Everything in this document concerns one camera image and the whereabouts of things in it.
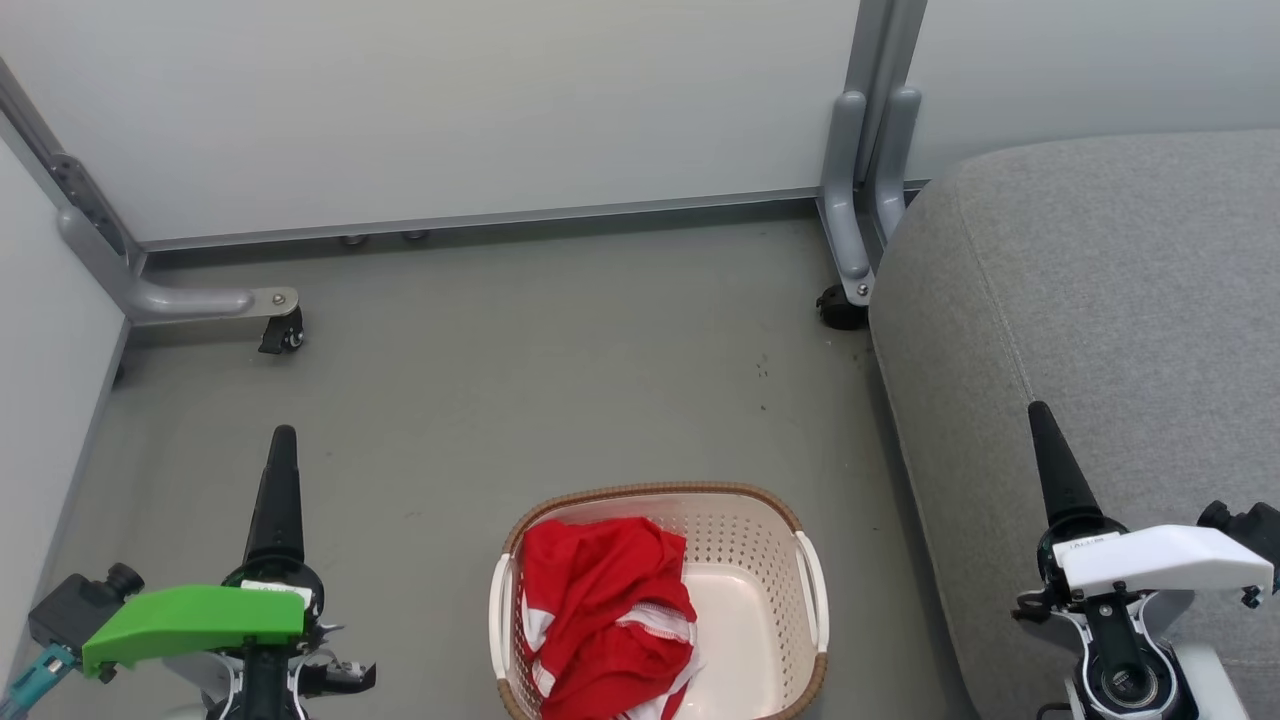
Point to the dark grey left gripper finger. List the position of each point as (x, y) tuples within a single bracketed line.
[(276, 500)]

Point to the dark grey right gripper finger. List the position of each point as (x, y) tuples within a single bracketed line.
[(1062, 480)]

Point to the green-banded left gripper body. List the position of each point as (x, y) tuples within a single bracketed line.
[(200, 620)]

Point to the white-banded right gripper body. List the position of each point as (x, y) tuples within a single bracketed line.
[(1160, 560)]

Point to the red jersey with black lettering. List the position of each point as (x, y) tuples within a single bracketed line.
[(600, 570)]

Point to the grey fabric sofa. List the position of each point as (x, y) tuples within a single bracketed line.
[(1100, 300)]

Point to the black caster wheel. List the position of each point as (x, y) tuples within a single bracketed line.
[(838, 310), (283, 332)]

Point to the white perforated laundry basket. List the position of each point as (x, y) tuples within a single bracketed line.
[(750, 620)]

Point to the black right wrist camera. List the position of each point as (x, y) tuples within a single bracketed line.
[(1250, 530)]

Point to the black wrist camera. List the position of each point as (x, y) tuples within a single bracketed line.
[(75, 605), (1250, 530)]

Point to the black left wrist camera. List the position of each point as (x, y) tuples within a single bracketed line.
[(75, 605)]

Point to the grey aluminium partition rail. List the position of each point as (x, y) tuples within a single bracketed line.
[(480, 220)]

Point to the grey partition post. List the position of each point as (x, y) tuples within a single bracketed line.
[(880, 50), (70, 180)]

